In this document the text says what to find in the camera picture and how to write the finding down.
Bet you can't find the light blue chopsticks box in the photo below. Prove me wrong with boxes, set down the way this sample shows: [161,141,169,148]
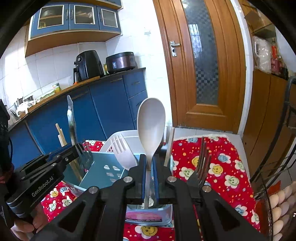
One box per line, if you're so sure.
[62,151,174,227]

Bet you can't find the steel table knife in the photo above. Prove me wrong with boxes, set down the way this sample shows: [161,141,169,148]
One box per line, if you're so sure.
[67,95,78,146]

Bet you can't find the black wire rack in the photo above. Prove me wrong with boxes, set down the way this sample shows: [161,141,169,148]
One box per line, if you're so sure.
[250,76,295,240]

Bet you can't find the white plastic fork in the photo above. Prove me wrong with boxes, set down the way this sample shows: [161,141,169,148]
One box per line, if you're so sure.
[111,135,137,171]

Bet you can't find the black air fryer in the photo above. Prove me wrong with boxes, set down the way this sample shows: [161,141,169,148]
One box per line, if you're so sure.
[73,50,104,84]

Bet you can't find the person's left hand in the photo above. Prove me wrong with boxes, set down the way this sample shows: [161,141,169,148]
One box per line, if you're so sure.
[11,203,48,240]

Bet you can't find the white plastic spoon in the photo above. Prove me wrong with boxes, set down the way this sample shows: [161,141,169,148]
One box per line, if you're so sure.
[137,98,166,209]

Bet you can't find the pile of eggs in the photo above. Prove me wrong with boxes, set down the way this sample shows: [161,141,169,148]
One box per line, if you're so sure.
[268,181,295,240]

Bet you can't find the wooden door with glass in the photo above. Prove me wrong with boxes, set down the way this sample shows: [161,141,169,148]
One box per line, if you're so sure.
[154,1,246,133]

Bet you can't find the blue base cabinets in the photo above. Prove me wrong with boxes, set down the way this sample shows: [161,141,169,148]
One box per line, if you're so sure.
[10,68,147,168]

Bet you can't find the red smiley flower tablecloth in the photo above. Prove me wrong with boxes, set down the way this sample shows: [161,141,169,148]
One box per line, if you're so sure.
[41,135,260,240]

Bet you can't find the blue wall cabinets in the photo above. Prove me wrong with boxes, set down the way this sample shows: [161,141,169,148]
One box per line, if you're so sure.
[25,1,121,57]

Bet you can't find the wooden shelf cabinet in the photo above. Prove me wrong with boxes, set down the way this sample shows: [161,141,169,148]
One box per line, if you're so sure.
[238,0,296,176]

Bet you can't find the dark rice cooker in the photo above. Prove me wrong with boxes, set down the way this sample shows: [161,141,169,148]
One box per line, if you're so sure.
[106,52,137,74]

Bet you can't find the steel kettle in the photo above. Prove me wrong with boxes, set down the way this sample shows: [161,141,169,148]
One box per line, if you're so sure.
[9,97,26,121]

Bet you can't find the silver door handle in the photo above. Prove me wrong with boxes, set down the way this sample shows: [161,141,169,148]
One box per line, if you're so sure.
[170,41,181,57]

